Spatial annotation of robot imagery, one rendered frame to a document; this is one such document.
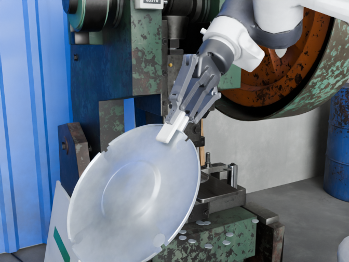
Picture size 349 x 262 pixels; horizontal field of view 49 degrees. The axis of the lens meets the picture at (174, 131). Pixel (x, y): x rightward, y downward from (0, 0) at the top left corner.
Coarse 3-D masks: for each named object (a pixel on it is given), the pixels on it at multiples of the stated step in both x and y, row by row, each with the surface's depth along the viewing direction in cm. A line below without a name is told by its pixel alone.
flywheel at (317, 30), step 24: (312, 24) 116; (264, 48) 140; (288, 48) 130; (312, 48) 117; (264, 72) 141; (288, 72) 126; (312, 72) 120; (240, 96) 149; (264, 96) 137; (288, 96) 130
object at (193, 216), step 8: (200, 176) 124; (208, 176) 124; (200, 184) 118; (208, 184) 118; (216, 184) 118; (224, 184) 118; (200, 192) 112; (208, 192) 112; (216, 192) 112; (224, 192) 112; (232, 192) 112; (200, 200) 107; (208, 200) 108; (200, 208) 123; (208, 208) 124; (192, 216) 120; (200, 216) 123; (208, 216) 125
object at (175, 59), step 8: (168, 56) 117; (176, 56) 118; (168, 64) 117; (176, 64) 119; (168, 72) 118; (176, 72) 119; (168, 80) 119; (168, 88) 119; (168, 96) 120; (168, 104) 119; (168, 112) 119; (152, 120) 127; (160, 120) 122; (200, 120) 128; (192, 128) 123; (200, 128) 123; (192, 136) 123; (200, 136) 129
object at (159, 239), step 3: (159, 234) 61; (162, 234) 61; (156, 237) 61; (159, 237) 61; (162, 237) 60; (153, 240) 61; (156, 240) 61; (159, 240) 60; (162, 240) 60; (153, 243) 61; (156, 243) 60; (159, 243) 60; (162, 243) 60; (156, 246) 60
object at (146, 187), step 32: (160, 128) 75; (96, 160) 80; (128, 160) 75; (160, 160) 70; (192, 160) 66; (96, 192) 74; (128, 192) 69; (160, 192) 66; (192, 192) 62; (96, 224) 70; (128, 224) 66; (160, 224) 62; (96, 256) 65; (128, 256) 62
